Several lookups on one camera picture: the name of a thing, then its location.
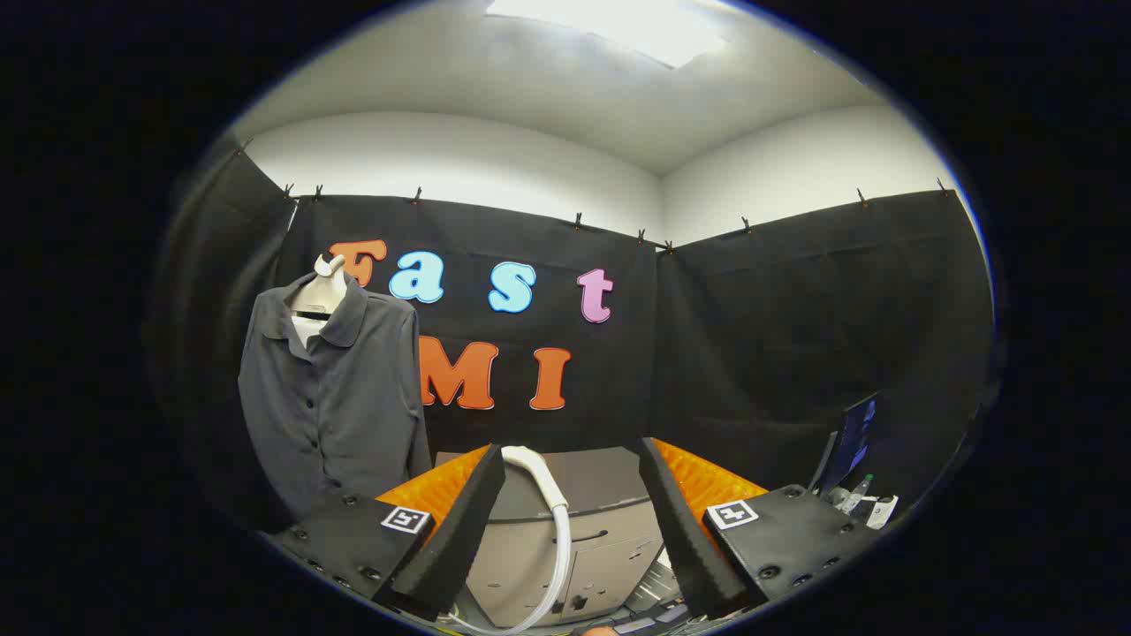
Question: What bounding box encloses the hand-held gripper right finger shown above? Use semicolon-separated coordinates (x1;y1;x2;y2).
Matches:
638;437;884;619

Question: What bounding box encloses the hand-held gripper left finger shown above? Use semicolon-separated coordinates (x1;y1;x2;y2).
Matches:
265;444;506;619

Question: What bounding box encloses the grey button shirt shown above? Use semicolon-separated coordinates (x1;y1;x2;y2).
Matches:
239;274;434;522

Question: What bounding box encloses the grey cabinet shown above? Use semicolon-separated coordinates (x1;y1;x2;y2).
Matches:
435;446;674;630

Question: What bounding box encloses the black backdrop cloth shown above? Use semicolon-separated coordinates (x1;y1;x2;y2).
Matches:
150;141;999;531

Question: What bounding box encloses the white mannequin torso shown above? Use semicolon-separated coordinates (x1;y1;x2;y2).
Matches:
290;254;349;350

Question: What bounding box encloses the ceiling light panel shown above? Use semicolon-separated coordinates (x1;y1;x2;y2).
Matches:
484;0;734;70

